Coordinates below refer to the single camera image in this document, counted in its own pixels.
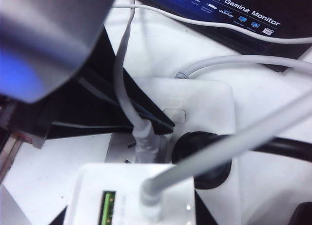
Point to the black monitor stand with sticker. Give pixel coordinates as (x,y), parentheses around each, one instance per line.
(243,27)

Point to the black computer mouse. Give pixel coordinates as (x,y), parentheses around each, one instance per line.
(306,216)

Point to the white wall charger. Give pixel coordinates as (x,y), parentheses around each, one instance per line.
(85,181)

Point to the white power strip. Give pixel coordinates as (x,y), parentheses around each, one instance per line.
(207,105)

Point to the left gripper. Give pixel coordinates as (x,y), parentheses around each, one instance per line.
(14,117)

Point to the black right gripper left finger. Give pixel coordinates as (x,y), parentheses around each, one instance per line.
(59,220)

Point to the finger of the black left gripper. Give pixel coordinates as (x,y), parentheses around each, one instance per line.
(97,112)
(102,64)

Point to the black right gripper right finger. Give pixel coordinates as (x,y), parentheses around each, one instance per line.
(201,212)

